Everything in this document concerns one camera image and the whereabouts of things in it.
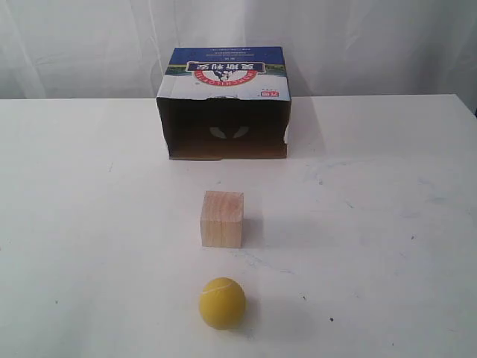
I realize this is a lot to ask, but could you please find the yellow tennis ball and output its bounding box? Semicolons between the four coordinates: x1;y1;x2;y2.
199;277;247;330

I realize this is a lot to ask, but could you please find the wooden cube block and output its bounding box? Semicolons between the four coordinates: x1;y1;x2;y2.
200;191;244;248

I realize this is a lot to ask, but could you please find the blue white cardboard box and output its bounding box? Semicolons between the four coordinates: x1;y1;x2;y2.
157;46;291;160

